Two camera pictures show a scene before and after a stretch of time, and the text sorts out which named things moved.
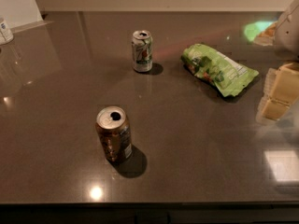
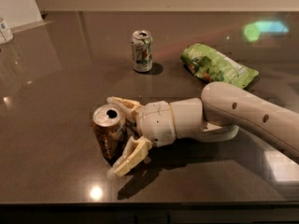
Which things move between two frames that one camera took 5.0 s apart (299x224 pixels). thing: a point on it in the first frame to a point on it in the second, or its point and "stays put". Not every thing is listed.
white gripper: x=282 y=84 to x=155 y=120
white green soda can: x=142 y=49 stays put
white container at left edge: x=6 y=35 stays put
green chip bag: x=226 y=74 stays put
